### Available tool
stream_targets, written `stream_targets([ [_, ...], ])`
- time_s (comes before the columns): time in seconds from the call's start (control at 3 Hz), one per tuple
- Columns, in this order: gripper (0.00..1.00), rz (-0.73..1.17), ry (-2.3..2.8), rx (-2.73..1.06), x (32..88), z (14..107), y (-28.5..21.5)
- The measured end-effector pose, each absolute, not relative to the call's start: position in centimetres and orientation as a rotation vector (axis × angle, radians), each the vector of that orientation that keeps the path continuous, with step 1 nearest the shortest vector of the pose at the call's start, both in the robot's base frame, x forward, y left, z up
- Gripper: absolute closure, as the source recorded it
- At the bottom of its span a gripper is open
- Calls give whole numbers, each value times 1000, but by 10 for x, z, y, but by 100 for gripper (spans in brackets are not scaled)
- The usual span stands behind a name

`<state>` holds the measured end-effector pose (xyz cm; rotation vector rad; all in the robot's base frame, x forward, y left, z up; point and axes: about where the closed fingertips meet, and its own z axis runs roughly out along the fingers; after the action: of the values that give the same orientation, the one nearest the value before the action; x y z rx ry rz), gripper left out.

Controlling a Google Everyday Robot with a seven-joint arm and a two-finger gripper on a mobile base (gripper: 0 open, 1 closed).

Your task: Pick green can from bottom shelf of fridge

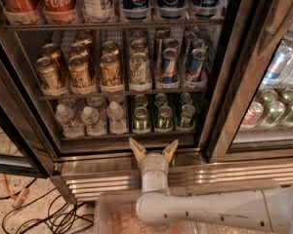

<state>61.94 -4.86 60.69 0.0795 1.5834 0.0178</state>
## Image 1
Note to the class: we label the water bottle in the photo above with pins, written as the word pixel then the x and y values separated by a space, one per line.
pixel 71 125
pixel 95 126
pixel 116 118

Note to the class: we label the white labelled bottle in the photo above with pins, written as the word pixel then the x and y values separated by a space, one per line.
pixel 98 9

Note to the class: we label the gold can back right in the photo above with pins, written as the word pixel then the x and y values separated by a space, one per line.
pixel 110 47

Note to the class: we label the gold can front right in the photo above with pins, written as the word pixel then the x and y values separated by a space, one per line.
pixel 111 70

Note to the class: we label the gold can front left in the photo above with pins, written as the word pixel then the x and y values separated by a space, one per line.
pixel 49 73

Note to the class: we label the stainless steel fridge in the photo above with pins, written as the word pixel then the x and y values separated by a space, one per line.
pixel 82 168

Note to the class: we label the red cola bottle right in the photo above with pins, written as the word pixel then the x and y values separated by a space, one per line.
pixel 60 11

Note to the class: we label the clear bin pink wrap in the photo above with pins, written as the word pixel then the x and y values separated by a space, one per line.
pixel 115 213

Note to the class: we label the blue silver can right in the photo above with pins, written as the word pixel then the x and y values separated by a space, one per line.
pixel 198 58

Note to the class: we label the red white can right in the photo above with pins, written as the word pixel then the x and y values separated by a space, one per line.
pixel 252 115

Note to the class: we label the blue pepsi bottle left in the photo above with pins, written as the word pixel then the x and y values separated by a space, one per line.
pixel 135 9

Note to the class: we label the gold can back middle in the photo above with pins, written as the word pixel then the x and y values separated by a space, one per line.
pixel 79 49

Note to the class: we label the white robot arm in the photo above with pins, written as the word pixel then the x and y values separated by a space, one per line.
pixel 265 210

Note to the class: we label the clear bin bubble wrap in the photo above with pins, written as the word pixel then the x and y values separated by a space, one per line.
pixel 230 186

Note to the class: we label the blue silver can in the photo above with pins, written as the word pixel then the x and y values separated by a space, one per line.
pixel 198 58
pixel 168 66

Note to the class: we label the white green soda can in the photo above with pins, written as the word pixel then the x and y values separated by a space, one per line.
pixel 139 68

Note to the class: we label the water bottle front left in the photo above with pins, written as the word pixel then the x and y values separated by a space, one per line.
pixel 71 125

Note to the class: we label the gold can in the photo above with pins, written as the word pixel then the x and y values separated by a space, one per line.
pixel 111 70
pixel 79 49
pixel 110 47
pixel 49 73
pixel 54 52
pixel 79 71

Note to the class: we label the water bottle front middle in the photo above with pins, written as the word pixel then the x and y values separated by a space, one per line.
pixel 95 126

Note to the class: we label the glass fridge door right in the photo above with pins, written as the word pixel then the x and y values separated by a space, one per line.
pixel 264 73

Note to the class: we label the blue silver can left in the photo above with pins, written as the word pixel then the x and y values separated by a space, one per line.
pixel 168 66

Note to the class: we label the water bottle front right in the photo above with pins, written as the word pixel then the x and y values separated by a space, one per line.
pixel 116 118

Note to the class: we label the gold can back left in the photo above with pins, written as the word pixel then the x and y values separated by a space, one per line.
pixel 54 52

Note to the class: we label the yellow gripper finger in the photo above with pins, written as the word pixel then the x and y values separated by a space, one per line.
pixel 169 150
pixel 138 150

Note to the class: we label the gold can front middle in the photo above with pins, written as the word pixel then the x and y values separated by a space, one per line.
pixel 79 71

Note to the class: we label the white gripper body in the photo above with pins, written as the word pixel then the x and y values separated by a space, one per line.
pixel 153 164

